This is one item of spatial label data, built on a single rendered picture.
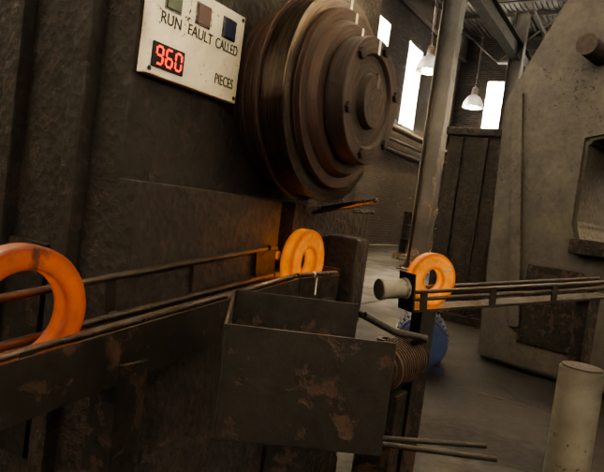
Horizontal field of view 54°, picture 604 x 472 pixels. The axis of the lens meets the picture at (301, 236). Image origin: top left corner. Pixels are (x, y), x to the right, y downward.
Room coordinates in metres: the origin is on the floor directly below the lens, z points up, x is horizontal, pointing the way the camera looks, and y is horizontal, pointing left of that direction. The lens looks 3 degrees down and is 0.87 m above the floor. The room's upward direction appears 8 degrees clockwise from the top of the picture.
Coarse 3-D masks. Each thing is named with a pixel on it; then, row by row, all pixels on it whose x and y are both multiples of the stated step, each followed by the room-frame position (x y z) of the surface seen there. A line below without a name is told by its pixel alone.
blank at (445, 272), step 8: (424, 256) 1.65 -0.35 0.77; (432, 256) 1.65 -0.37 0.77; (440, 256) 1.67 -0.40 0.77; (416, 264) 1.64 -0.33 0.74; (424, 264) 1.65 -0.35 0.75; (432, 264) 1.66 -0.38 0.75; (440, 264) 1.67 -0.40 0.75; (448, 264) 1.68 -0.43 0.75; (408, 272) 1.65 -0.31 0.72; (416, 272) 1.64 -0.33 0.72; (424, 272) 1.65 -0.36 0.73; (440, 272) 1.67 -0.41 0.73; (448, 272) 1.68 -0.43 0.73; (416, 280) 1.64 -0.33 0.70; (440, 280) 1.69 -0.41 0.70; (448, 280) 1.68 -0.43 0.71; (416, 288) 1.64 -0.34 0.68; (424, 288) 1.65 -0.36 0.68; (432, 288) 1.69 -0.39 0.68; (416, 296) 1.64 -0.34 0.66; (432, 304) 1.66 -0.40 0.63
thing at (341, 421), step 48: (240, 336) 0.67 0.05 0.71; (288, 336) 0.67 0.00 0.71; (336, 336) 0.68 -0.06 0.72; (240, 384) 0.67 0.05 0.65; (288, 384) 0.68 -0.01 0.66; (336, 384) 0.68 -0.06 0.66; (384, 384) 0.68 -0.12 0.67; (240, 432) 0.67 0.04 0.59; (288, 432) 0.68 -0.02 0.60; (336, 432) 0.68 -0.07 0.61
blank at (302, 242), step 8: (296, 232) 1.36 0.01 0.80; (304, 232) 1.35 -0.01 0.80; (312, 232) 1.38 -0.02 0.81; (288, 240) 1.34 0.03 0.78; (296, 240) 1.33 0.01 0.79; (304, 240) 1.35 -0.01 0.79; (312, 240) 1.38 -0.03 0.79; (320, 240) 1.41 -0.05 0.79; (288, 248) 1.33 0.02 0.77; (296, 248) 1.32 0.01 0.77; (304, 248) 1.35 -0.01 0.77; (312, 248) 1.39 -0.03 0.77; (320, 248) 1.42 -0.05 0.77; (288, 256) 1.32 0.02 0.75; (296, 256) 1.33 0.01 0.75; (304, 256) 1.42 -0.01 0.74; (312, 256) 1.41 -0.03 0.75; (320, 256) 1.42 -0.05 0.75; (280, 264) 1.33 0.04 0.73; (288, 264) 1.32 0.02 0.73; (296, 264) 1.33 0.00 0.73; (304, 264) 1.42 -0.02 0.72; (312, 264) 1.41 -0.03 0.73; (320, 264) 1.43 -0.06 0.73; (280, 272) 1.33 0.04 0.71; (288, 272) 1.32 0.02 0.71; (296, 272) 1.33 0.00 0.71; (304, 272) 1.40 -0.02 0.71
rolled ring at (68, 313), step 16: (0, 256) 0.72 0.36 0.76; (16, 256) 0.73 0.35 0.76; (32, 256) 0.75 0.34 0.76; (48, 256) 0.77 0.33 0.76; (0, 272) 0.72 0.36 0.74; (16, 272) 0.74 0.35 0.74; (48, 272) 0.77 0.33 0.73; (64, 272) 0.79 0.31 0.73; (64, 288) 0.80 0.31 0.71; (80, 288) 0.82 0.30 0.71; (64, 304) 0.80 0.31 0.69; (80, 304) 0.82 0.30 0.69; (64, 320) 0.80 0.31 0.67; (80, 320) 0.82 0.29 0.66; (48, 336) 0.80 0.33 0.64
